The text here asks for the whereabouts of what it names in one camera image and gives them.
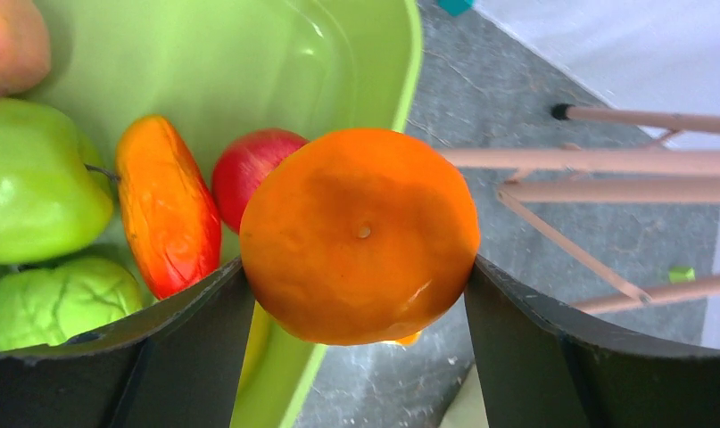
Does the peach fake fruit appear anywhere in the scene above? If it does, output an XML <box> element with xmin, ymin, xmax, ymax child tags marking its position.
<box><xmin>0</xmin><ymin>0</ymin><xmax>51</xmax><ymax>96</ymax></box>

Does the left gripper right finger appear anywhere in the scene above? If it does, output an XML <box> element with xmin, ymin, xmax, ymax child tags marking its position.
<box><xmin>465</xmin><ymin>258</ymin><xmax>720</xmax><ymax>427</ymax></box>

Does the pink tripod stand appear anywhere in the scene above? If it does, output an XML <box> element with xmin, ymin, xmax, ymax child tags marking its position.
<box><xmin>440</xmin><ymin>103</ymin><xmax>720</xmax><ymax>314</ymax></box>

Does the teal block behind tripod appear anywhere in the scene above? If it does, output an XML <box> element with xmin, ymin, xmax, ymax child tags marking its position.
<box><xmin>437</xmin><ymin>0</ymin><xmax>475</xmax><ymax>17</ymax></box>

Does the small green cube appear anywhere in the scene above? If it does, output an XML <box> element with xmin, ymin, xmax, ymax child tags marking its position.
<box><xmin>668</xmin><ymin>266</ymin><xmax>696</xmax><ymax>284</ymax></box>

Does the translucent beige plastic bag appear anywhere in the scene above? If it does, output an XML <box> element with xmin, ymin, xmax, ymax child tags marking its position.
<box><xmin>439</xmin><ymin>364</ymin><xmax>489</xmax><ymax>428</ymax></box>

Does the green plastic tub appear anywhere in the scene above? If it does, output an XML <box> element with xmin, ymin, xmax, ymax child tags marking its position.
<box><xmin>27</xmin><ymin>1</ymin><xmax>422</xmax><ymax>427</ymax></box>

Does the green fake apple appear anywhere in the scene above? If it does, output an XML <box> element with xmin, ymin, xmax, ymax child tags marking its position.
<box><xmin>0</xmin><ymin>98</ymin><xmax>114</xmax><ymax>265</ymax></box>

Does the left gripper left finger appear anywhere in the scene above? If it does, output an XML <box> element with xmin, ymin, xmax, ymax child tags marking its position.
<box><xmin>0</xmin><ymin>259</ymin><xmax>253</xmax><ymax>427</ymax></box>

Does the green bumpy fake fruit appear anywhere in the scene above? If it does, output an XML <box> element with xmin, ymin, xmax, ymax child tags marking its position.
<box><xmin>0</xmin><ymin>257</ymin><xmax>144</xmax><ymax>351</ymax></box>

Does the red fake apple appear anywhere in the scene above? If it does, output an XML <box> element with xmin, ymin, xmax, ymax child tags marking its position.
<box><xmin>211</xmin><ymin>128</ymin><xmax>309</xmax><ymax>233</ymax></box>

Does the orange red fake fruit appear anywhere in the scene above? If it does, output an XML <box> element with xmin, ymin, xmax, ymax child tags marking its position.
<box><xmin>115</xmin><ymin>115</ymin><xmax>222</xmax><ymax>300</ymax></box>

